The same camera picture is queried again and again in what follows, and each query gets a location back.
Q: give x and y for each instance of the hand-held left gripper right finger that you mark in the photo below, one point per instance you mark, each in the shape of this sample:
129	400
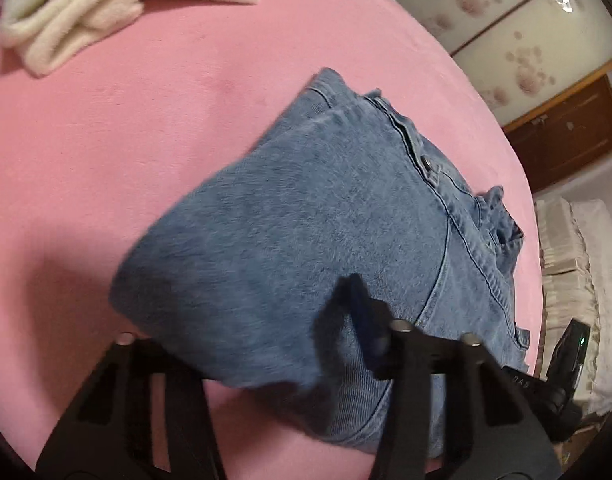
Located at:
361	305

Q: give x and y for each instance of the blue denim jeans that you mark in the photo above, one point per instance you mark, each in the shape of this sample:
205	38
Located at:
286	210

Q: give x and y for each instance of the floral sliding wardrobe doors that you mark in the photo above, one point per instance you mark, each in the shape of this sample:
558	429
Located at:
510	35

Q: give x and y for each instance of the pink fleece blanket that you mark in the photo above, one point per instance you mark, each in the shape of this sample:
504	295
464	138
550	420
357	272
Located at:
111	135

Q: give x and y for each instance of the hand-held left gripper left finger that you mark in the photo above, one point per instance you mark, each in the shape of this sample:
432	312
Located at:
136	355

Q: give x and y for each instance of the white quilt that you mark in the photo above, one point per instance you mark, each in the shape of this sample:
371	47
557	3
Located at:
608	285

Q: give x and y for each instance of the white fleece cloth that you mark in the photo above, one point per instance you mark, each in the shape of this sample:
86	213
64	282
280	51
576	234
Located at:
76	30

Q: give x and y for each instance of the brown wooden cabinet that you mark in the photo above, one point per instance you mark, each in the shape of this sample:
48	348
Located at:
575	140

